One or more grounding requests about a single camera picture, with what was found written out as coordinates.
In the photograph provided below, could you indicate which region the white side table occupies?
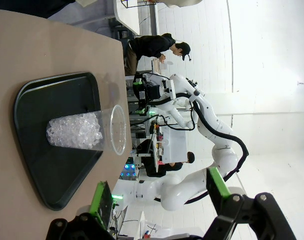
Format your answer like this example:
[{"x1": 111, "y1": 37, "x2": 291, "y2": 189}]
[{"x1": 113, "y1": 0, "x2": 160, "y2": 36}]

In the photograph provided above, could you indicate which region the seated person in black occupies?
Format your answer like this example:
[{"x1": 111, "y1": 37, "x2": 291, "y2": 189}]
[{"x1": 141, "y1": 138, "x2": 196, "y2": 178}]

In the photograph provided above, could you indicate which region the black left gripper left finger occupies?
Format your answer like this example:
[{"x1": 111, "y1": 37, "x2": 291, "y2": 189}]
[{"x1": 45, "y1": 180, "x2": 118, "y2": 240}]

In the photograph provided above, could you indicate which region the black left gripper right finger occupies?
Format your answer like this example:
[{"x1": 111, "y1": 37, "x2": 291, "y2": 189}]
[{"x1": 204, "y1": 166, "x2": 298, "y2": 240}]

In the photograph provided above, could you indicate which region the person in black cap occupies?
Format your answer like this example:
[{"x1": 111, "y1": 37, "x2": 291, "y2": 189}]
[{"x1": 124, "y1": 33, "x2": 192, "y2": 76}]

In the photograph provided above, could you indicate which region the tall clear iced cup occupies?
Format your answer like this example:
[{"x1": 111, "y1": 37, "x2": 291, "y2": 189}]
[{"x1": 46, "y1": 104, "x2": 128, "y2": 156}]

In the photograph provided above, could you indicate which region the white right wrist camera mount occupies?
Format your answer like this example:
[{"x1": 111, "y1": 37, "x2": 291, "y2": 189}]
[{"x1": 161, "y1": 78, "x2": 177, "y2": 100}]

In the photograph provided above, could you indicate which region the black plastic serving tray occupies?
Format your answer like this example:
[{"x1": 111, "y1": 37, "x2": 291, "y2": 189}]
[{"x1": 13, "y1": 71, "x2": 105, "y2": 212}]

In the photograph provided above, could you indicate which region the computer with blue lights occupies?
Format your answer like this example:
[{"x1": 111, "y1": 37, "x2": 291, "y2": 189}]
[{"x1": 120, "y1": 162, "x2": 139, "y2": 179}]

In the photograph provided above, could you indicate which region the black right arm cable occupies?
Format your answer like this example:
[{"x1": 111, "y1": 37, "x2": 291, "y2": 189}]
[{"x1": 151, "y1": 92, "x2": 250, "y2": 202}]

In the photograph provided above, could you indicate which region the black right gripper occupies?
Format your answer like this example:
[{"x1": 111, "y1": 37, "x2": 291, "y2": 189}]
[{"x1": 132, "y1": 74, "x2": 163, "y2": 116}]

